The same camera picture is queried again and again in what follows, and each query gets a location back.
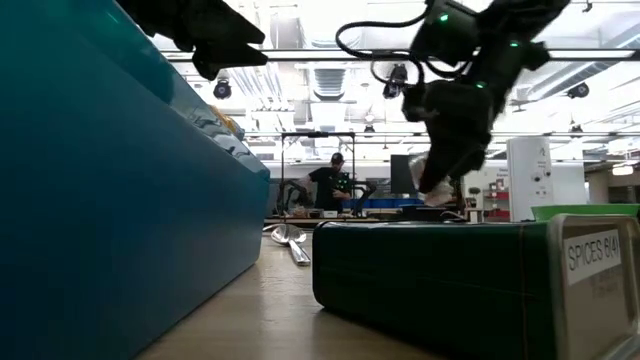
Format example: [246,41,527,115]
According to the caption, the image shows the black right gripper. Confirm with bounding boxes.
[402,79,496,194]

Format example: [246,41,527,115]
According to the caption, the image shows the plain silver metal spoon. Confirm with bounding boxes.
[269,223,312,267]

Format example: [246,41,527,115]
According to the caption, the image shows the yellow Maruchan ramen packet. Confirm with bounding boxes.
[208,103,246,142]

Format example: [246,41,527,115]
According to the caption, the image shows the person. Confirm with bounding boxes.
[299,152,354,214]

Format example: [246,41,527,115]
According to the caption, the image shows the white pillar with signs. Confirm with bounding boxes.
[506,136,555,223]

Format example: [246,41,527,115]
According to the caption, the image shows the background wooden table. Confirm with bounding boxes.
[263,214,401,225]

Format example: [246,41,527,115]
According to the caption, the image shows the dark teal plastic bin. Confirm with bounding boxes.
[0,0,272,360]

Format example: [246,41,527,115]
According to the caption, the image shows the bright green plastic bowl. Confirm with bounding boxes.
[530,203,640,224]

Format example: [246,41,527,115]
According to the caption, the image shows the blue storage crates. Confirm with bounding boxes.
[355,197,426,209]

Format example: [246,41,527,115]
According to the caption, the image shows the dark green spice tin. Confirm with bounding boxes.
[312,213,640,360]

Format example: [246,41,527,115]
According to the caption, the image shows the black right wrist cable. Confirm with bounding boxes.
[333,3,431,87]

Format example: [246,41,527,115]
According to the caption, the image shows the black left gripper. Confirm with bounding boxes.
[117,0,269,81]

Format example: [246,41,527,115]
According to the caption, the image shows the black overhead rig beam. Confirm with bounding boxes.
[159,48,640,63]

